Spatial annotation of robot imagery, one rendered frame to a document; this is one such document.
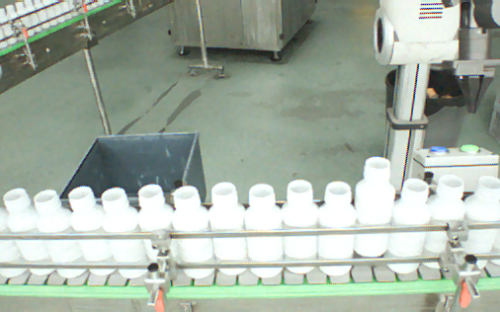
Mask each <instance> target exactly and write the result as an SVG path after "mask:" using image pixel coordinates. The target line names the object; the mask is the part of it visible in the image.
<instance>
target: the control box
mask: <svg viewBox="0 0 500 312"><path fill-rule="evenodd" d="M477 147H478V151H463V150H461V148H447V152H431V149H415V150H413V160H412V179H417V174H420V176H421V178H422V180H423V181H424V176H425V175H424V174H425V173H426V172H431V173H434V178H433V181H436V184H437V185H438V181H439V180H440V179H441V177H442V176H443V175H446V174H451V175H456V176H458V177H460V178H461V179H463V180H464V190H463V193H464V194H472V192H474V189H475V187H476V185H477V183H478V179H479V178H481V177H484V176H490V177H494V178H497V174H498V163H499V156H498V155H496V154H495V153H493V152H489V151H487V150H485V149H483V148H482V147H479V146H477Z"/></svg>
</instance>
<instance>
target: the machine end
mask: <svg viewBox="0 0 500 312"><path fill-rule="evenodd" d="M317 3H318V0H201V10H202V17H203V24H204V31H205V38H206V46H212V47H229V48H242V49H258V50H272V51H273V53H274V54H275V55H274V56H271V57H270V60H272V61H278V60H282V58H281V57H280V56H278V51H281V49H282V48H283V47H284V46H286V44H287V42H288V41H289V40H299V37H298V36H295V35H294V34H296V33H297V32H298V30H299V28H301V27H302V26H303V25H304V24H310V23H312V22H313V21H311V20H309V18H310V17H311V16H312V15H313V13H314V10H316V4H317ZM166 10H167V14H168V19H169V24H170V30H168V34H169V36H171V40H172V42H173V45H180V46H181V48H182V51H180V52H178V55H189V53H190V52H189V51H187V50H184V46H195V47H201V42H200V35H199V22H198V16H197V9H196V3H195V0H175V1H173V2H172V3H170V4H168V5H166Z"/></svg>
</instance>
